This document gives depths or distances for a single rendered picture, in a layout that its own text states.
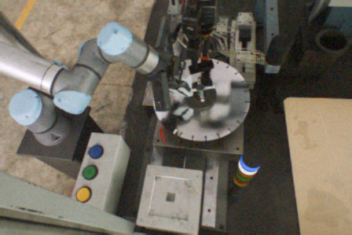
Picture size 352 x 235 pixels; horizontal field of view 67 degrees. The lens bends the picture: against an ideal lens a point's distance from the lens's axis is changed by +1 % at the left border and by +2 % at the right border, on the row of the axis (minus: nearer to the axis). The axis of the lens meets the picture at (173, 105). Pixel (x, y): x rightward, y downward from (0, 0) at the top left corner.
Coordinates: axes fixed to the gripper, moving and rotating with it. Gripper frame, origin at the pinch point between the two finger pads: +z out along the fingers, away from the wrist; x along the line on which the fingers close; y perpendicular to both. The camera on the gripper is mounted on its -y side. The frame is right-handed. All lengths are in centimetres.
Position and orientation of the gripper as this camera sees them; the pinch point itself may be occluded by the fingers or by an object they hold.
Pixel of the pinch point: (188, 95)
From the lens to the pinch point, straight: 87.0
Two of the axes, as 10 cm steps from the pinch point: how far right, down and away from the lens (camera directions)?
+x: -7.7, 0.3, 6.3
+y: 1.9, -9.4, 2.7
